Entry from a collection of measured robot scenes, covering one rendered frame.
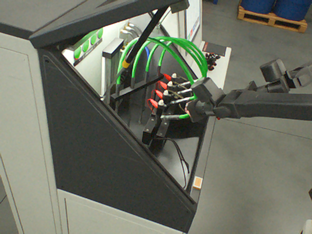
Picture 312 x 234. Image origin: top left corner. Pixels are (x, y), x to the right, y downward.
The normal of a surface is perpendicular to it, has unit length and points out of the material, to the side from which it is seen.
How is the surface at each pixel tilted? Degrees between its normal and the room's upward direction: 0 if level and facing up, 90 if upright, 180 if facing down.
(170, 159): 0
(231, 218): 0
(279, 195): 0
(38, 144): 90
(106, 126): 90
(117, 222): 90
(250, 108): 98
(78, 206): 90
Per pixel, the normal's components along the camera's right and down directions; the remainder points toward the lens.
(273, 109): -0.67, 0.58
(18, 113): -0.28, 0.59
